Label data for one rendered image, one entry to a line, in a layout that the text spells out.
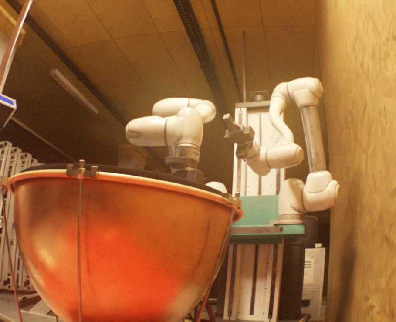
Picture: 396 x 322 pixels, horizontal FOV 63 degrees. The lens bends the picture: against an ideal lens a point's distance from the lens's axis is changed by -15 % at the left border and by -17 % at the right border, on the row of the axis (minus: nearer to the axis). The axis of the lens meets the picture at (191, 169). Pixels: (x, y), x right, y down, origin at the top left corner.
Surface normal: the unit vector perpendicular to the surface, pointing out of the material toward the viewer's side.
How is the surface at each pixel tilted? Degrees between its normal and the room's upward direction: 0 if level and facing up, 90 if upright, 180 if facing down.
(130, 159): 90
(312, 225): 88
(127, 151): 90
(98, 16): 180
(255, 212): 90
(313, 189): 102
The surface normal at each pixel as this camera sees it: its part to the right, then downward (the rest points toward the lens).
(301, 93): -0.63, 0.10
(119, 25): -0.07, 0.96
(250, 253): -0.38, -0.29
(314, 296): -0.13, -0.29
